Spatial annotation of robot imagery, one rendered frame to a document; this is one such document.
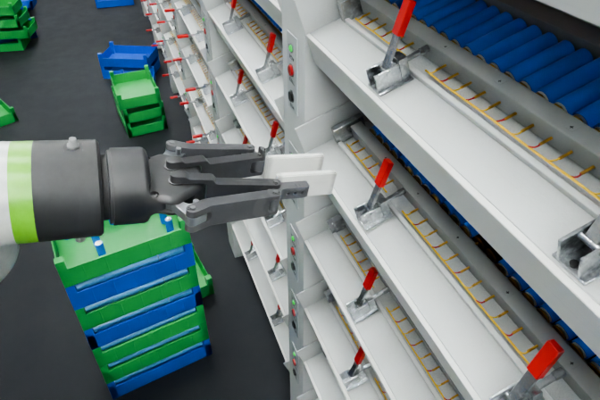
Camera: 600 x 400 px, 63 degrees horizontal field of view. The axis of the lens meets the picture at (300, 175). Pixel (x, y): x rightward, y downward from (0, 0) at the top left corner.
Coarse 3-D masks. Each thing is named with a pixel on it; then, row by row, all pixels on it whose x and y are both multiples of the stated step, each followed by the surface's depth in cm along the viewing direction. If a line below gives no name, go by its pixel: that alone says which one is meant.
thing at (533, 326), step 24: (360, 144) 73; (408, 192) 61; (432, 216) 58; (456, 240) 54; (480, 264) 51; (504, 288) 49; (504, 312) 48; (528, 312) 46; (504, 336) 47; (528, 336) 46; (552, 336) 44; (576, 360) 42; (576, 384) 41
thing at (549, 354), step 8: (552, 344) 39; (544, 352) 39; (552, 352) 38; (560, 352) 38; (536, 360) 40; (544, 360) 39; (552, 360) 38; (528, 368) 40; (536, 368) 40; (544, 368) 39; (528, 376) 41; (536, 376) 40; (544, 376) 40; (520, 384) 41; (528, 384) 41; (512, 392) 42; (520, 392) 41; (528, 392) 41
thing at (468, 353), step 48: (336, 144) 76; (336, 192) 68; (384, 192) 66; (384, 240) 60; (432, 240) 58; (432, 288) 54; (480, 288) 52; (432, 336) 50; (480, 336) 49; (480, 384) 46
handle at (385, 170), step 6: (384, 162) 59; (390, 162) 58; (384, 168) 59; (390, 168) 58; (378, 174) 60; (384, 174) 59; (378, 180) 60; (384, 180) 59; (378, 186) 60; (372, 192) 61; (378, 192) 60; (372, 198) 61; (372, 204) 61; (378, 204) 62
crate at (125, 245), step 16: (128, 224) 128; (144, 224) 128; (160, 224) 128; (176, 224) 128; (64, 240) 123; (112, 240) 123; (128, 240) 123; (144, 240) 123; (160, 240) 118; (176, 240) 121; (64, 256) 119; (80, 256) 119; (96, 256) 119; (112, 256) 114; (128, 256) 116; (144, 256) 118; (64, 272) 109; (80, 272) 112; (96, 272) 114
